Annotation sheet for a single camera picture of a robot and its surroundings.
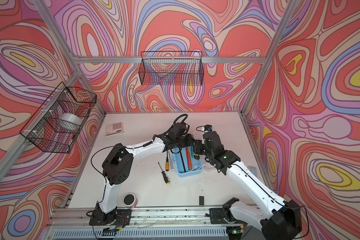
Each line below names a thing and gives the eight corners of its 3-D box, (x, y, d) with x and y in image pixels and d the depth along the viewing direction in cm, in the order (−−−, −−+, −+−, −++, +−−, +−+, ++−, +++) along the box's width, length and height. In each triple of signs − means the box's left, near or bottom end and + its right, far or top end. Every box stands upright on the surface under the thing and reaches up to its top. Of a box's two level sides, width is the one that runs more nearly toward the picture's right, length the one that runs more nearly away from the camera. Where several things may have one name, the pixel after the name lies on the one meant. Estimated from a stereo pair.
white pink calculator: (106, 136, 107) (105, 135, 105) (106, 126, 113) (105, 124, 111) (123, 133, 109) (122, 131, 107) (123, 123, 115) (122, 121, 113)
